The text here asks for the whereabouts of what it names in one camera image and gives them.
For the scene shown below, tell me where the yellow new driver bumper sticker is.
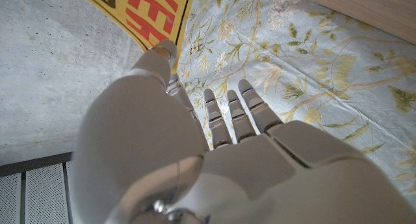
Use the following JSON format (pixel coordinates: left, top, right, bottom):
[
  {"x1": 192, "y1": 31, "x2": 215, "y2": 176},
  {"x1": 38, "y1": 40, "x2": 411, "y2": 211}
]
[{"x1": 76, "y1": 0, "x2": 196, "y2": 74}]

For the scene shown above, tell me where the perforated metal ceiling panel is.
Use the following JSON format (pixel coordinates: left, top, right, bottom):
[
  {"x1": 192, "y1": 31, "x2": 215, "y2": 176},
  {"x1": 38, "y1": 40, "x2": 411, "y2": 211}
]
[{"x1": 0, "y1": 151, "x2": 75, "y2": 224}]

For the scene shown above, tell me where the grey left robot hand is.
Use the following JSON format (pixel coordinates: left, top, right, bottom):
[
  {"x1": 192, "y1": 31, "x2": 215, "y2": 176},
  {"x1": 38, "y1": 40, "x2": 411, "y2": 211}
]
[{"x1": 70, "y1": 39, "x2": 416, "y2": 224}]

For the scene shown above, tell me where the floral backdrop cloth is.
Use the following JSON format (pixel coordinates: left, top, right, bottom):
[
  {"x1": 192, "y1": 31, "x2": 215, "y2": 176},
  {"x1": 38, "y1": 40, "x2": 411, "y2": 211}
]
[{"x1": 177, "y1": 0, "x2": 416, "y2": 205}]

